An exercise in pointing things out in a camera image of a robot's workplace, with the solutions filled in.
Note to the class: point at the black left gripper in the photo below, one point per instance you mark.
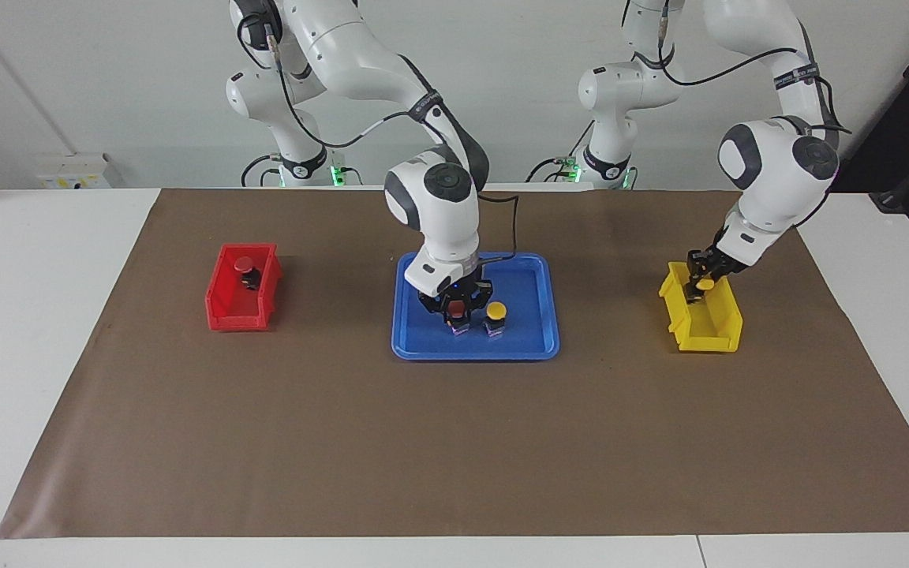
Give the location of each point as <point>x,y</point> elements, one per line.
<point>711,262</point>

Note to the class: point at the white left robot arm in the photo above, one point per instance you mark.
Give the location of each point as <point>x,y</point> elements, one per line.
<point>778,173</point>

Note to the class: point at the blue plastic tray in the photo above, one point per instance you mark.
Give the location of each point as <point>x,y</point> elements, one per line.
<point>533,315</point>

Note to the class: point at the white power strip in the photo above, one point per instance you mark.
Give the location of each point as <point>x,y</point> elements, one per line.
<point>76,172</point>

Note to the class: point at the brown paper mat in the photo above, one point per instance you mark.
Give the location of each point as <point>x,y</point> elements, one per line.
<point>423,442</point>

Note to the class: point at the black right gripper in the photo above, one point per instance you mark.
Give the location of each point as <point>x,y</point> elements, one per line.
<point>458,285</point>

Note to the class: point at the red push button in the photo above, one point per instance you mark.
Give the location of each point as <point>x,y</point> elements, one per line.
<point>245,264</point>
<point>458,308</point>

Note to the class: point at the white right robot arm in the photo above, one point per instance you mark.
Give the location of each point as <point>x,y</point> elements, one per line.
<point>439,213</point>

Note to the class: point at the yellow plastic bin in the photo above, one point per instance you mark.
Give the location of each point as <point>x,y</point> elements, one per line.
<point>719,327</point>

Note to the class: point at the red plastic bin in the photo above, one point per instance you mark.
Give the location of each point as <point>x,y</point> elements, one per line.
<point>226,308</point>

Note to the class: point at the yellow push button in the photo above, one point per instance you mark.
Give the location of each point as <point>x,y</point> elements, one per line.
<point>705,283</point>
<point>495,311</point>

